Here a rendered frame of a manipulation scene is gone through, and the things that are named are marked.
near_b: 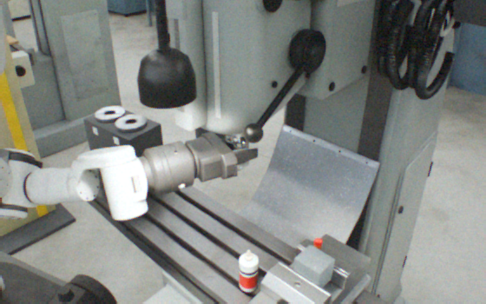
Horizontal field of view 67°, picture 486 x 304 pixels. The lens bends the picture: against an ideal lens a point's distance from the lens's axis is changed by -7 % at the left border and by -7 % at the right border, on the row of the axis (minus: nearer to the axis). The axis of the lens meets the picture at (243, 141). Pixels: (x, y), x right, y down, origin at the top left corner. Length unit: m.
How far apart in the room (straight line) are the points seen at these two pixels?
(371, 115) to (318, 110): 0.16
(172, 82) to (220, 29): 0.16
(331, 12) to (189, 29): 0.25
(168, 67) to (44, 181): 0.42
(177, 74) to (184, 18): 0.14
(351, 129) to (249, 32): 0.56
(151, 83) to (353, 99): 0.66
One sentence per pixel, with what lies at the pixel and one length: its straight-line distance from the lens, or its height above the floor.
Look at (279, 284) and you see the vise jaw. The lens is 0.78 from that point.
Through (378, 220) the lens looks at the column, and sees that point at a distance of 1.18.
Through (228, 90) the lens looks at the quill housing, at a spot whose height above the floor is 1.41.
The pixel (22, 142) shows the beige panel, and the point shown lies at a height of 0.57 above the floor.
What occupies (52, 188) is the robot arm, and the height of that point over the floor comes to 1.22.
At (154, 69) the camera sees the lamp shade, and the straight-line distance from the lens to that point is 0.46.
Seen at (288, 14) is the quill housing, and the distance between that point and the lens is 0.63.
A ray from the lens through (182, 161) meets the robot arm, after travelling 0.70.
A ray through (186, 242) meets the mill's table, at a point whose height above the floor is 0.94.
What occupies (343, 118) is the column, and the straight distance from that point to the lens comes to 1.06.
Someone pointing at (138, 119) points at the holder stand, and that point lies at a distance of 1.16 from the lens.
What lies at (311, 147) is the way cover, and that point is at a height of 1.07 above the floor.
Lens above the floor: 1.65
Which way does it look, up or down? 30 degrees down
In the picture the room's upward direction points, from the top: straight up
